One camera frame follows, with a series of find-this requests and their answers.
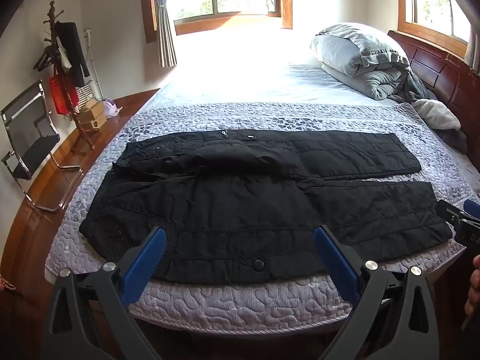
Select person's right hand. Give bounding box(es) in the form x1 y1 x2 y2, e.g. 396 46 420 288
464 254 480 319

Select red hanging bag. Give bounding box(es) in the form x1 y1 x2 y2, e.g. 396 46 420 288
49 74 80 116

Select cardboard box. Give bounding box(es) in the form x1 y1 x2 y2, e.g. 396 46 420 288
79 100 106 119
77 112 108 133

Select white plastic bag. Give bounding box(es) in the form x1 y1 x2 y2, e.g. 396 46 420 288
104 98 123 118

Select black pants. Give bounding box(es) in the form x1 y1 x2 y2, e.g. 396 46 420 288
79 129 453 286

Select cream hanging cloth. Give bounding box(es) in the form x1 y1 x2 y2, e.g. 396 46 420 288
57 41 73 71

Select black hanging clothes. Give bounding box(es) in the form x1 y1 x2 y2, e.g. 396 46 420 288
55 22 91 88

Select black clothes hanger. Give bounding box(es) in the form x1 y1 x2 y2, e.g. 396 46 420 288
33 46 58 72

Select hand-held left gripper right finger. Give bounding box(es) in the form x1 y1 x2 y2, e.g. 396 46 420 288
314 226 442 360

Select wooden coat rack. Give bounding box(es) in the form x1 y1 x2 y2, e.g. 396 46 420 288
33 1 100 154

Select black mesh chrome chair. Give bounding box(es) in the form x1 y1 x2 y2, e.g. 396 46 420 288
0 80 84 214

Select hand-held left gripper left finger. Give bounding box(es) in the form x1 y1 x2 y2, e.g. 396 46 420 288
44 228 168 360

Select white fleece blanket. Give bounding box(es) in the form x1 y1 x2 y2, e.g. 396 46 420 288
412 98 462 132

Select grey curtain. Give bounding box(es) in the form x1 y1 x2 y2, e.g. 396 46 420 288
150 0 178 67

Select wooden bed headboard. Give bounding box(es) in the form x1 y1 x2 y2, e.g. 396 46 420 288
387 30 480 152

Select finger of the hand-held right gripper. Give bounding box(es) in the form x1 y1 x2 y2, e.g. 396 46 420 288
463 199 480 220
436 199 466 230

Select dark grey blanket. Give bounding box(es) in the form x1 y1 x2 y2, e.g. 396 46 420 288
403 68 468 154

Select grey quilted bed cover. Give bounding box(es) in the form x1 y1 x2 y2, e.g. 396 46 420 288
45 102 480 337

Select narrow wooden frame window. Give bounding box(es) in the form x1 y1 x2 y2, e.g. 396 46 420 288
395 0 480 58

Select white stand pole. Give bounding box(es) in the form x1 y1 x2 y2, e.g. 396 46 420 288
84 27 104 102

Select light curtain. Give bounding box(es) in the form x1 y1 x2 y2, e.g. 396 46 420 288
464 26 480 69

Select white slatted heater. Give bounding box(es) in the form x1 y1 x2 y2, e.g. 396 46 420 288
75 84 103 108

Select folded grey duvet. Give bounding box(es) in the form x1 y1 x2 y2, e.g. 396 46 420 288
309 23 413 101

